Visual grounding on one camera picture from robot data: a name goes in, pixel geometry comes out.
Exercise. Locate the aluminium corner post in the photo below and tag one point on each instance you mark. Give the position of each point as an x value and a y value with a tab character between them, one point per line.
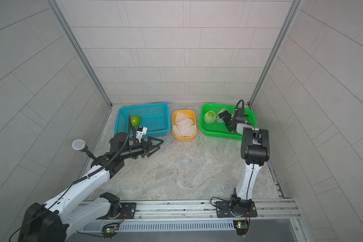
76	47
293	10

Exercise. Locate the yellow plastic tub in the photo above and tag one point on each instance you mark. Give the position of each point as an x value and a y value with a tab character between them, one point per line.
191	115

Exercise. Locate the left circuit board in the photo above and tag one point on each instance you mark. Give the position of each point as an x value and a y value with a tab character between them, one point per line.
110	230

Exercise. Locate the pile of foam nets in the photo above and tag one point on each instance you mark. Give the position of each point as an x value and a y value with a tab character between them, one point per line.
183	125

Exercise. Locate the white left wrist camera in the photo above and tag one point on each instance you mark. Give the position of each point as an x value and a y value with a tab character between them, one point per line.
140	132

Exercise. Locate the right circuit board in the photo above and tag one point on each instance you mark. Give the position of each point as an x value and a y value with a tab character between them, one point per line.
241	227

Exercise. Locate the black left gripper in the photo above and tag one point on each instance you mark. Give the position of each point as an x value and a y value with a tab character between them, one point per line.
144	147

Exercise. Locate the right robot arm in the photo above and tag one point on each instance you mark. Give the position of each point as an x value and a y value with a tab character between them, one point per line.
255	151

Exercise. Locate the teal plastic basket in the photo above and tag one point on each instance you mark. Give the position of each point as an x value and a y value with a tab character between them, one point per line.
155	117

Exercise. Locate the aluminium corner post left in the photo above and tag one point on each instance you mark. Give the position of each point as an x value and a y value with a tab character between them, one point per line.
76	47

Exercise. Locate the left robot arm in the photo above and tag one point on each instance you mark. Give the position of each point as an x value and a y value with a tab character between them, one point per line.
58	218

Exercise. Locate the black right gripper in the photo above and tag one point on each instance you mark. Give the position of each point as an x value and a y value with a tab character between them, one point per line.
228	118

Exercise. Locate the circuit board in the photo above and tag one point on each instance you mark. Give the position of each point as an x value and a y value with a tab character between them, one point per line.
110	230
241	227

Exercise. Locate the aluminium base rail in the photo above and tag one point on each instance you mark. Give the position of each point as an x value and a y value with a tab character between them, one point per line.
189	215

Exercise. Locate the aluminium corner post right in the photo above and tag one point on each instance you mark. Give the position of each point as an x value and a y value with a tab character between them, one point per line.
293	10

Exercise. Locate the green plastic basket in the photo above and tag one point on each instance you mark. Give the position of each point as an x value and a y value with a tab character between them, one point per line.
217	129

